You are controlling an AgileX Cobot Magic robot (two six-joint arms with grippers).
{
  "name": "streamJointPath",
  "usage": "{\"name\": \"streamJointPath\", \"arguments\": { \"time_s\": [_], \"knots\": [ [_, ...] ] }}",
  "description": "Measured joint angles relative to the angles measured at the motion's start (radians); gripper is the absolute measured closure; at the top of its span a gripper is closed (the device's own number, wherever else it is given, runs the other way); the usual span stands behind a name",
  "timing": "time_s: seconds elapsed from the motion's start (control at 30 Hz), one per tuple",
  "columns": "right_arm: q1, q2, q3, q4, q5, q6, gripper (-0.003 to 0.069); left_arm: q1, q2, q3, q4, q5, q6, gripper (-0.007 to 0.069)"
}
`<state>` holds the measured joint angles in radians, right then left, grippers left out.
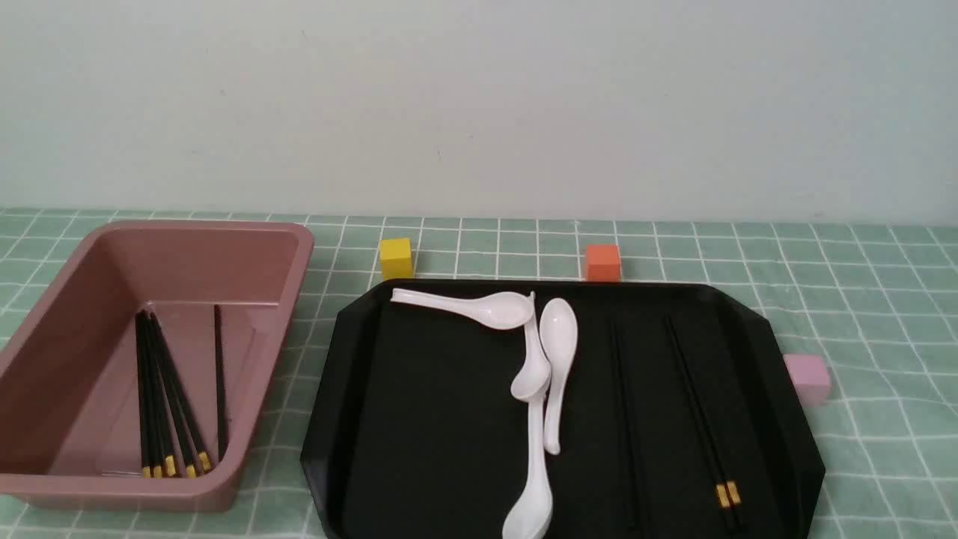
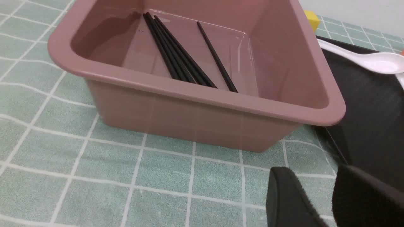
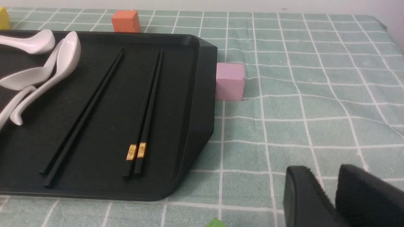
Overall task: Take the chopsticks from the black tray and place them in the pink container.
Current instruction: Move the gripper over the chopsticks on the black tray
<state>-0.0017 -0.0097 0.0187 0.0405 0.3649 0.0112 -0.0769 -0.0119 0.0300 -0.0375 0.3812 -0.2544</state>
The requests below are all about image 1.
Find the white spoon lying horizontally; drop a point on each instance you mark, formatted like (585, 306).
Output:
(501, 311)

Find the yellow cube block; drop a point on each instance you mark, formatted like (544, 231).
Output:
(396, 258)

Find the white spoon right upright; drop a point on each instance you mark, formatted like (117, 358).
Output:
(559, 335)

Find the orange cube block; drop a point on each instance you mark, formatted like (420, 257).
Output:
(602, 262)

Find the white spoon small middle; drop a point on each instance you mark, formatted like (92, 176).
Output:
(535, 371)

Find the black plastic tray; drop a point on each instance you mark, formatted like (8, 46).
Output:
(414, 433)

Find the white spoon bottom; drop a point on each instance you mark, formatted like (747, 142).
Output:
(531, 514)

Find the black chopstick in bin alone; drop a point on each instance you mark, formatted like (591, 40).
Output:
(221, 399)

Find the pink cube block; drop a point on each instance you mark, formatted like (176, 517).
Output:
(810, 376)

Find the black chopstick gold band right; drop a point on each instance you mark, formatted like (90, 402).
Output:
(711, 427)

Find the green checkered tablecloth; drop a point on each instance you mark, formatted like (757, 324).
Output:
(877, 301)

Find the pink plastic bin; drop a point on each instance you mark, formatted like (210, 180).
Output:
(70, 405)

